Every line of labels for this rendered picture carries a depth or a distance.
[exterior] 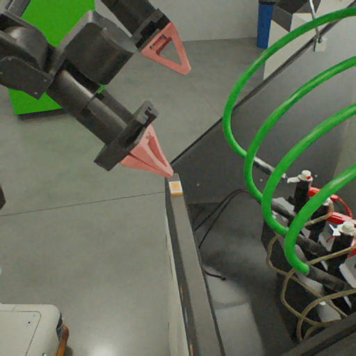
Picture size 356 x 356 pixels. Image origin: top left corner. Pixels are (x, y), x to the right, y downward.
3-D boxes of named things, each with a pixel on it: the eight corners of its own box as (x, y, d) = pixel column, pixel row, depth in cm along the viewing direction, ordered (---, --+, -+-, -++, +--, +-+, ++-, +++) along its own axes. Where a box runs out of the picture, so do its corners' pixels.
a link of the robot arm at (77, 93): (51, 81, 50) (32, 93, 45) (78, 44, 47) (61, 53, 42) (90, 114, 52) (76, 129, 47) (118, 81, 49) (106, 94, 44)
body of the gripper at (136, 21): (171, 23, 63) (142, -11, 61) (166, 17, 53) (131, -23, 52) (145, 50, 64) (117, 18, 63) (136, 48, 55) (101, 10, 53)
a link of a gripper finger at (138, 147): (179, 178, 48) (127, 133, 46) (146, 205, 52) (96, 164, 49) (185, 154, 54) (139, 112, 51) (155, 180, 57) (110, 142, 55)
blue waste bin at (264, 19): (247, 44, 666) (252, -2, 624) (276, 42, 679) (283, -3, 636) (261, 51, 617) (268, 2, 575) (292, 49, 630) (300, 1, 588)
